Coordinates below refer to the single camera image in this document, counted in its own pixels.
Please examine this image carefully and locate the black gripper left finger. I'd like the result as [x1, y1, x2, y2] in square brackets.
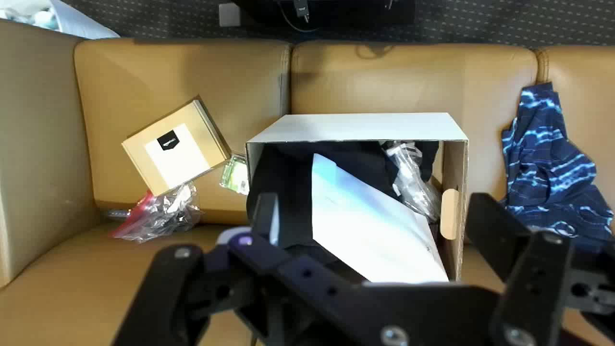
[111, 231, 505, 346]

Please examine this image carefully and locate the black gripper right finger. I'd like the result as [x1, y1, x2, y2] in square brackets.
[464, 190, 615, 346]

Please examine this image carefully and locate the white paper sheet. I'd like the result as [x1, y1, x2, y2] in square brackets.
[309, 152, 449, 284]

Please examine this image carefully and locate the white cardboard storage box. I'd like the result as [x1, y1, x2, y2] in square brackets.
[243, 111, 468, 284]

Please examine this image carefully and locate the clear bag with red strip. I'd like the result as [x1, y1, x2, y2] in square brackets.
[111, 183, 201, 246]

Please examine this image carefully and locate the blue patterned cloth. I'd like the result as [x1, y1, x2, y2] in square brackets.
[499, 83, 615, 248]

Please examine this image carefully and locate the small green packet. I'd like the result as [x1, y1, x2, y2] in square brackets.
[218, 152, 251, 198]

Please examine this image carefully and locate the small brown labelled carton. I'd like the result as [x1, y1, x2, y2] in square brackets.
[118, 94, 230, 198]

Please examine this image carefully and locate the crinkled clear plastic bag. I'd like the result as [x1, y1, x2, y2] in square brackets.
[382, 140, 443, 223]

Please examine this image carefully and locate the black garment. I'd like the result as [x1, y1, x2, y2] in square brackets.
[253, 140, 439, 258]

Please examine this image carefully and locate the white fabric pile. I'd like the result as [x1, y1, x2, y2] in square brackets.
[0, 0, 120, 40]

